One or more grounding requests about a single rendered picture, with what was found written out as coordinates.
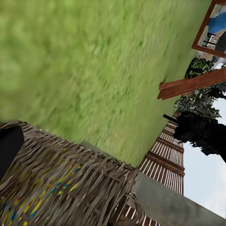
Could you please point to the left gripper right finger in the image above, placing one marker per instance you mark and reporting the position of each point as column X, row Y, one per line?
column 218, row 139

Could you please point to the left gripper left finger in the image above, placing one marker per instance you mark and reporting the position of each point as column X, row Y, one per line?
column 11, row 141

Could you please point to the wicker basket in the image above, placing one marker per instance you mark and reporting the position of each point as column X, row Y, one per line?
column 94, row 187

